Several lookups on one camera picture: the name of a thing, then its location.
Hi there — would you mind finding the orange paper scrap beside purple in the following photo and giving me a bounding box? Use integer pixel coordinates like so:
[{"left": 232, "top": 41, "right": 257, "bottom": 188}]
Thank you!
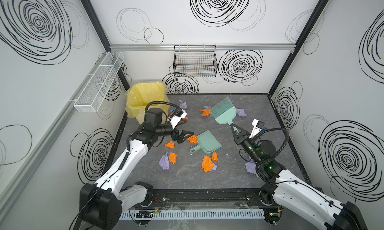
[{"left": 169, "top": 153, "right": 178, "bottom": 164}]

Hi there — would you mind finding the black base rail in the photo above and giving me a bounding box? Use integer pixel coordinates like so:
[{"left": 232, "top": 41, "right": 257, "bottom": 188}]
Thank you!
[{"left": 133, "top": 188, "right": 287, "bottom": 209}]

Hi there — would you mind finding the purple paper scrap back left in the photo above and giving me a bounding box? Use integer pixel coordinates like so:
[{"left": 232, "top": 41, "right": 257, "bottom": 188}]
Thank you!
[{"left": 180, "top": 100, "right": 188, "bottom": 109}]

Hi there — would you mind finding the white slotted cable duct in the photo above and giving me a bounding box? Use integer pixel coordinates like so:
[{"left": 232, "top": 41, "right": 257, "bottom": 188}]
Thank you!
[{"left": 120, "top": 209, "right": 265, "bottom": 221}]

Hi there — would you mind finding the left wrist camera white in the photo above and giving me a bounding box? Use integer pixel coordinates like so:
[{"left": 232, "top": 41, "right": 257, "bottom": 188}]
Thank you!
[{"left": 167, "top": 109, "right": 187, "bottom": 129}]

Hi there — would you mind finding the small orange scrap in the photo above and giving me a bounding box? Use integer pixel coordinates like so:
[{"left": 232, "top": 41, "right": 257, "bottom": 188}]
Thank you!
[
  {"left": 212, "top": 152, "right": 218, "bottom": 162},
  {"left": 165, "top": 141, "right": 175, "bottom": 149}
]

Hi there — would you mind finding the yellow plastic bin liner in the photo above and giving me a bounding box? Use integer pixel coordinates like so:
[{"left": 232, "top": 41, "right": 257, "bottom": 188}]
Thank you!
[{"left": 125, "top": 82, "right": 170, "bottom": 119}]

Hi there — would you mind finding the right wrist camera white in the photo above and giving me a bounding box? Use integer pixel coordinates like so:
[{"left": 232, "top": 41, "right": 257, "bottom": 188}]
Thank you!
[{"left": 249, "top": 119, "right": 265, "bottom": 139}]

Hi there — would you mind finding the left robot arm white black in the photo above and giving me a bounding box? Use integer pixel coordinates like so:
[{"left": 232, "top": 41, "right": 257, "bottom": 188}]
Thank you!
[{"left": 76, "top": 101, "right": 194, "bottom": 230}]

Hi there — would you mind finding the orange paper scrap by dustpan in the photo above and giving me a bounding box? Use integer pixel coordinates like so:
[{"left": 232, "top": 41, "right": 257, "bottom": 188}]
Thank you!
[{"left": 187, "top": 135, "right": 198, "bottom": 144}]

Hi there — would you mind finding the large orange paper scrap front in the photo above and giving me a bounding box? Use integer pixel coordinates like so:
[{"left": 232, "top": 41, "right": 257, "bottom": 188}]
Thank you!
[{"left": 202, "top": 156, "right": 214, "bottom": 172}]

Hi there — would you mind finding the mint green dustpan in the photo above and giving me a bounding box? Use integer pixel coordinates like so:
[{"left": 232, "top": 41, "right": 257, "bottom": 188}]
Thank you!
[{"left": 190, "top": 130, "right": 222, "bottom": 154}]

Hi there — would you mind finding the mint green hand brush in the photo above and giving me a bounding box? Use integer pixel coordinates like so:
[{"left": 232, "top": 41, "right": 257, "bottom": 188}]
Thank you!
[{"left": 210, "top": 96, "right": 237, "bottom": 126}]

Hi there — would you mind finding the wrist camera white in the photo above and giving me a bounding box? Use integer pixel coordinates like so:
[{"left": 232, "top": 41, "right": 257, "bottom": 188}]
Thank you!
[
  {"left": 167, "top": 109, "right": 187, "bottom": 129},
  {"left": 249, "top": 119, "right": 265, "bottom": 139}
]

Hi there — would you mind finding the small orange scrap front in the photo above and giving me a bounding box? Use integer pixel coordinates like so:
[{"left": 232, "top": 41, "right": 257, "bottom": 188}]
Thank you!
[{"left": 212, "top": 152, "right": 218, "bottom": 162}]

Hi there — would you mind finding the large purple paper scrap front right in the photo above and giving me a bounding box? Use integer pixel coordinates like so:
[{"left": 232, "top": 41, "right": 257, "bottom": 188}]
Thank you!
[{"left": 245, "top": 160, "right": 258, "bottom": 176}]

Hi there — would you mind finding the black wire wall basket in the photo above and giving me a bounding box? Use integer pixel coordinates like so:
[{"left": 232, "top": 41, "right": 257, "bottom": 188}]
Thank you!
[{"left": 173, "top": 44, "right": 219, "bottom": 77}]

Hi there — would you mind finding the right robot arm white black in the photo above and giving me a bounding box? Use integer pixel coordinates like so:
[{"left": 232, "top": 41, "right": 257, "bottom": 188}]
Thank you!
[{"left": 230, "top": 123, "right": 368, "bottom": 230}]

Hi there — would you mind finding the purple paper scrap back right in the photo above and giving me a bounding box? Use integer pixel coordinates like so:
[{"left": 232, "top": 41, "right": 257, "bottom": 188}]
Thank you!
[{"left": 236, "top": 108, "right": 247, "bottom": 118}]

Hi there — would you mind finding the cream trash bin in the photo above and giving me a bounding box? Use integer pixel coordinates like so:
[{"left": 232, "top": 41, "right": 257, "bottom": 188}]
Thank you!
[{"left": 135, "top": 106, "right": 146, "bottom": 124}]

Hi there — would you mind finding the small orange scrap left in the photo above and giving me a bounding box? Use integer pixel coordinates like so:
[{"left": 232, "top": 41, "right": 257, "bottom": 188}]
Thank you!
[{"left": 165, "top": 141, "right": 175, "bottom": 149}]

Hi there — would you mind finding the purple paper scrap front left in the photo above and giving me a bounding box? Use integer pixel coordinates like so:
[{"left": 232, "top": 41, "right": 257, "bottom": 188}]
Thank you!
[{"left": 159, "top": 154, "right": 170, "bottom": 170}]

